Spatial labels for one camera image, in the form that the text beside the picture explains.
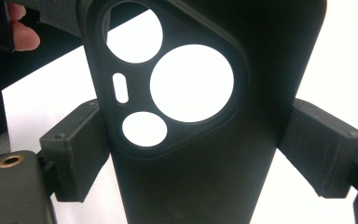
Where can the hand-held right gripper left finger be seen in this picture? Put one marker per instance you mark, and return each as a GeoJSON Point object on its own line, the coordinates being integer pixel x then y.
{"type": "Point", "coordinates": [74, 149]}

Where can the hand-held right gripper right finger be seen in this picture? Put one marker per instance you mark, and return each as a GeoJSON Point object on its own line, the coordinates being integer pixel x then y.
{"type": "Point", "coordinates": [323, 146]}

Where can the black phone case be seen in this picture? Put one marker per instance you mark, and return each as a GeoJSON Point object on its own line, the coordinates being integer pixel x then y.
{"type": "Point", "coordinates": [199, 174]}

